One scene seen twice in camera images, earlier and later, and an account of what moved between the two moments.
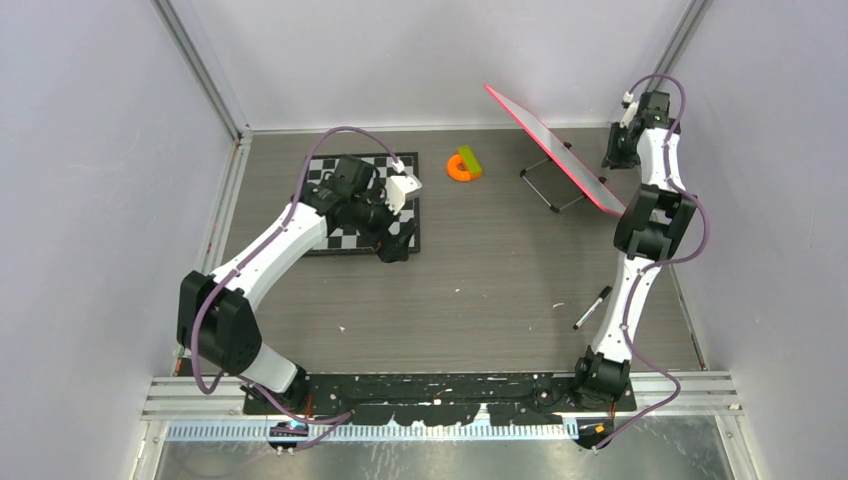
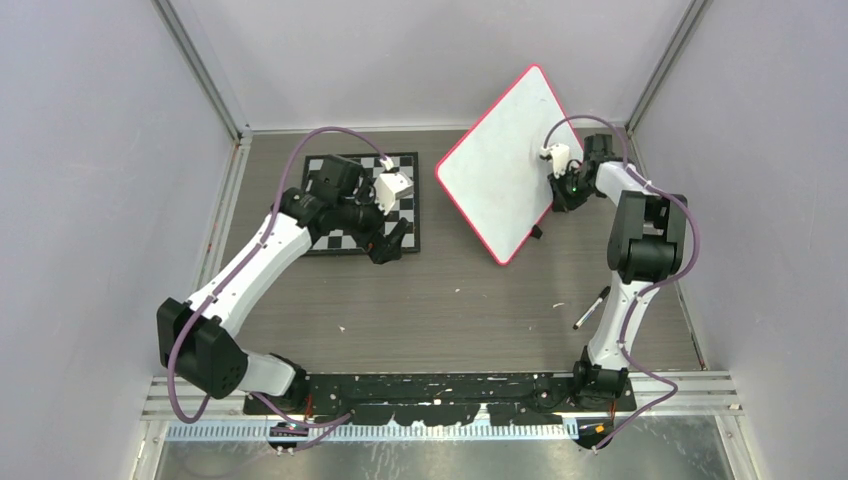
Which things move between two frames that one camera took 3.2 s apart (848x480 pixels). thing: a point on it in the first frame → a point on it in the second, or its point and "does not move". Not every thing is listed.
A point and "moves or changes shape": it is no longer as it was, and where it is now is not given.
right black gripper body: x=620 y=149 → x=571 y=192
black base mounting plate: x=437 y=399 does not move
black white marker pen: x=592 y=307 does not move
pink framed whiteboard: x=564 y=158 moves or changes shape
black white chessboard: x=355 y=239 does not move
